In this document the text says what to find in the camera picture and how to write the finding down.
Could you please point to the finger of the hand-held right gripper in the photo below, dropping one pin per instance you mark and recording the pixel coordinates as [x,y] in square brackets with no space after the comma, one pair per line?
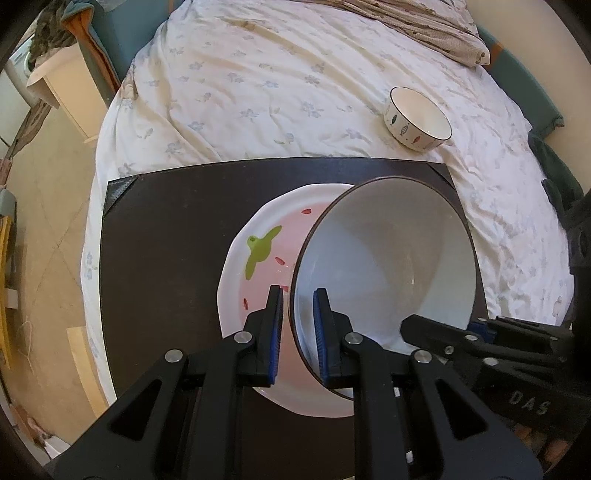
[434,337]
[508,330]

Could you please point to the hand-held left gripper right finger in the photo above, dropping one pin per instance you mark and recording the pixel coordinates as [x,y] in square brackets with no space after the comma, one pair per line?
[321,332]

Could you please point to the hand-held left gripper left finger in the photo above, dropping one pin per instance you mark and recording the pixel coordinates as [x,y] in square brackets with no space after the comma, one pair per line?
[276,332]

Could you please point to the pink strawberry plate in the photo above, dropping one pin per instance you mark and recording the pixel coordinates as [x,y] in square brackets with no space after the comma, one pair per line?
[240,295]

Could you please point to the fish print ceramic bowl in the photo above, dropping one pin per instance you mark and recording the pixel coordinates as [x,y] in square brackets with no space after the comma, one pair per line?
[383,258]
[418,110]

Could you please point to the person's right hand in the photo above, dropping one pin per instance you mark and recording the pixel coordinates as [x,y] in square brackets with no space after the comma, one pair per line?
[540,445]

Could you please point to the dark brown mat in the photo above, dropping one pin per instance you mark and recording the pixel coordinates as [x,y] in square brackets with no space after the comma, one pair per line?
[175,254]

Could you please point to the dark green cloth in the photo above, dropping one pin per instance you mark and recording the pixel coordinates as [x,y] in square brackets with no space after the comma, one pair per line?
[558,170]

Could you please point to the white floral bed sheet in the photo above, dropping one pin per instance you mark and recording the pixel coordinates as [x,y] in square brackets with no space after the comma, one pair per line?
[277,92]

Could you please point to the cream wooden nightstand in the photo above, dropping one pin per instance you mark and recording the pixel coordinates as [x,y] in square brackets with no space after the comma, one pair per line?
[69,87]

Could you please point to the grey-green cloth pile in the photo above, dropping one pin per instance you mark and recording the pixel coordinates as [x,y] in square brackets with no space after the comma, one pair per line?
[51,32]

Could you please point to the yellow wooden frame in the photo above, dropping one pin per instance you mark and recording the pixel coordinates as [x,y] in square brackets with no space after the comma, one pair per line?
[5,300]

